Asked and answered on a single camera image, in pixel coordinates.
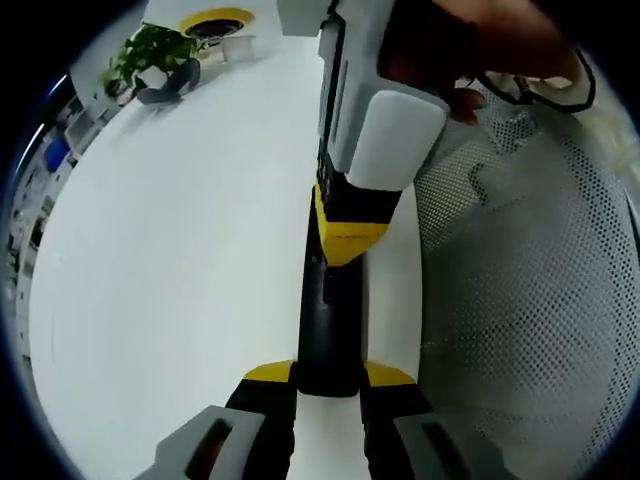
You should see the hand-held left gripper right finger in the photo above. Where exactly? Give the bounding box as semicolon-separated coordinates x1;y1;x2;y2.
360;360;506;480

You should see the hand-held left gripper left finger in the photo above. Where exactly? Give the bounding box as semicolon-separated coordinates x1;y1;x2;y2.
132;358;299;480

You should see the black remote control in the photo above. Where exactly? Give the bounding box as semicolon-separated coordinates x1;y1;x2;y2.
297;182;372;399

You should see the person's right hand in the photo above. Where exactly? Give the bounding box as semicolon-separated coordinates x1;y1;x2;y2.
377;0;576;126

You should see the yellow rimmed round object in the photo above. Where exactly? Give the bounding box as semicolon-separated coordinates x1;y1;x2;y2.
178;5;257;39

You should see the dark curved plant stand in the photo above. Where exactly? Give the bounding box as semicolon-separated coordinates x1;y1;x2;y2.
135;58;202;105

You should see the green potted plant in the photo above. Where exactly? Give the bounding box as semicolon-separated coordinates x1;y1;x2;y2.
102;24;206;99

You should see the white plant pot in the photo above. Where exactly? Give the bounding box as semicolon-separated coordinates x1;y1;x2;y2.
134;67;171;92

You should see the blue barrel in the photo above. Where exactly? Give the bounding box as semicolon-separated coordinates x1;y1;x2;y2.
43;138;69;172

